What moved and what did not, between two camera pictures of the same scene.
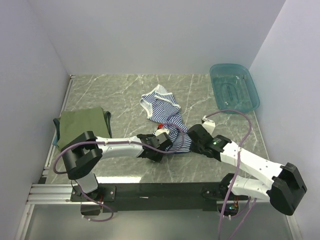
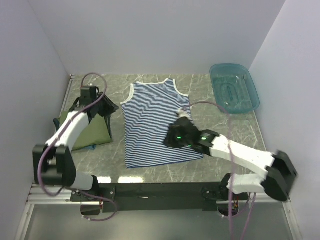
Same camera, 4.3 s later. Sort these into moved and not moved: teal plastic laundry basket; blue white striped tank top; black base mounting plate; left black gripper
Moved: left black gripper; blue white striped tank top
Not moved: teal plastic laundry basket; black base mounting plate
